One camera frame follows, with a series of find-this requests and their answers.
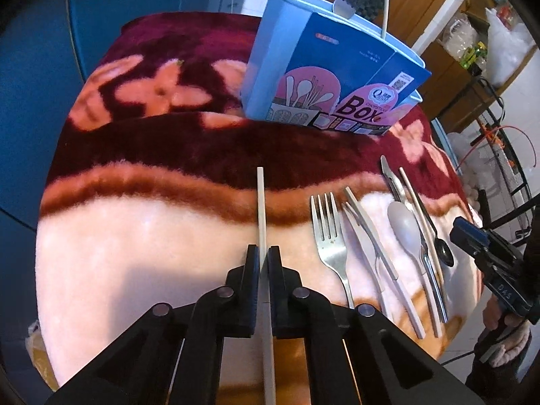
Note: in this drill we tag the floral printed blanket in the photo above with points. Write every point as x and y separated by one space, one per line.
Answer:
147 240

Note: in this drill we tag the blue utensil holder box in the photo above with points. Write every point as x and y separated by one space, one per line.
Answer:
291 50

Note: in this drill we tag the stainless steel fork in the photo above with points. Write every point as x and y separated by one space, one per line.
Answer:
331 244

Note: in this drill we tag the person's right hand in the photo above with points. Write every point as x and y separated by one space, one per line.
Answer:
495 314

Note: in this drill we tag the wooden door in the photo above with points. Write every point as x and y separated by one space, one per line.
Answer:
438 4

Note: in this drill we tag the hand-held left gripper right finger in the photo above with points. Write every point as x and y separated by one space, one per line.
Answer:
276 291

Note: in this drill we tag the clear plastic bag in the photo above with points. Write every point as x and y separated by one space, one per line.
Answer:
460 38

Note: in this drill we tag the stainless steel table knife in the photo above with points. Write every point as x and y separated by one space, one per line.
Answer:
390 179

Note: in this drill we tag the person's right forearm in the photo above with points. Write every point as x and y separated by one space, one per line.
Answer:
504 348

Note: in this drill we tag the wooden cabinet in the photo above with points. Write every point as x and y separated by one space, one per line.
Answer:
447 93

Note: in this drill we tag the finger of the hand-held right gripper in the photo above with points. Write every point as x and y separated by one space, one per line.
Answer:
466 228
479 253

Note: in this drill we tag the large white plastic bag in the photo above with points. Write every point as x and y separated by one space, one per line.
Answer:
506 50

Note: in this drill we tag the light blue board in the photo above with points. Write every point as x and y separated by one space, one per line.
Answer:
443 139

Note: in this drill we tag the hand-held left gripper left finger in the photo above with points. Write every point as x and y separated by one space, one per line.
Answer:
252 291

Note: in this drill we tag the small black spoon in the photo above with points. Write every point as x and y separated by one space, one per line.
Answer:
445 255

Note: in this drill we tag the blue kitchen base cabinet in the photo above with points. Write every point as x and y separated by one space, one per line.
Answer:
42 93

